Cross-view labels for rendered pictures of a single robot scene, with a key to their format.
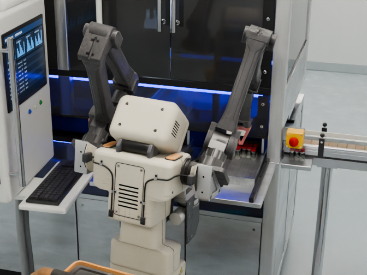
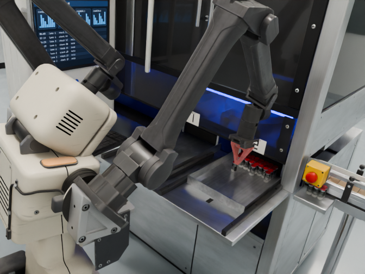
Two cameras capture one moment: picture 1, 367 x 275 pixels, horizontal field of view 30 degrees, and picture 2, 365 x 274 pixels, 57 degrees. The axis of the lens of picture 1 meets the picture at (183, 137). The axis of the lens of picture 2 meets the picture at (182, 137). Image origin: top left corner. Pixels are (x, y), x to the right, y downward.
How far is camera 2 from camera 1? 162 cm
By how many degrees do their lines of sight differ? 22
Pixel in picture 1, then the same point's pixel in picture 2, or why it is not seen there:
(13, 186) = not seen: hidden behind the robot
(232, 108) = (165, 113)
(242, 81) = (189, 74)
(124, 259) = (30, 258)
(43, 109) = not seen: hidden behind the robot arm
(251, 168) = (256, 191)
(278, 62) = (315, 82)
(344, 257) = not seen: outside the picture
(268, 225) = (269, 249)
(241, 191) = (224, 215)
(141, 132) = (24, 115)
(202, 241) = (210, 237)
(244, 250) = (243, 261)
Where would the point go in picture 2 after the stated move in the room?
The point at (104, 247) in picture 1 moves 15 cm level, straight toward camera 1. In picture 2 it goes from (142, 209) to (131, 224)
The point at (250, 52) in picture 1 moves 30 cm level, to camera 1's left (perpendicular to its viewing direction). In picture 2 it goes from (213, 29) to (88, 8)
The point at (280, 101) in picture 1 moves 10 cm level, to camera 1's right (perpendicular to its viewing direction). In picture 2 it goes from (307, 128) to (337, 136)
